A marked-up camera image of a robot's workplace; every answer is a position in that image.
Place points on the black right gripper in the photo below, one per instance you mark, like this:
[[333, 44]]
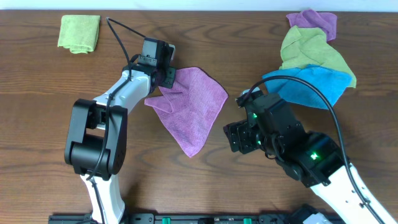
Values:
[[237, 134]]

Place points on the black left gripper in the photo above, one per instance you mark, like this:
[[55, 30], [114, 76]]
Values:
[[169, 83]]

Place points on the pink microfiber cloth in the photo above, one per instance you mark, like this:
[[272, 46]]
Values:
[[189, 109]]

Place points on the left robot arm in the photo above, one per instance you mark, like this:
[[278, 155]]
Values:
[[97, 138]]

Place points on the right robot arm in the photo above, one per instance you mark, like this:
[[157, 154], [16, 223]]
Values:
[[315, 160]]

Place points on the folded green microfiber cloth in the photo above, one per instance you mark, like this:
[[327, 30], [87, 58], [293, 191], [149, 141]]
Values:
[[79, 33]]

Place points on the green crumpled microfiber cloth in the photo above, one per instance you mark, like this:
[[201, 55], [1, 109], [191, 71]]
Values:
[[305, 46]]

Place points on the purple crumpled microfiber cloth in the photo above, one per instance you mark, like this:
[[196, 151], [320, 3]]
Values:
[[309, 18]]

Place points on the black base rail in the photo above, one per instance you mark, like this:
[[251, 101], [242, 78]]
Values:
[[149, 218]]

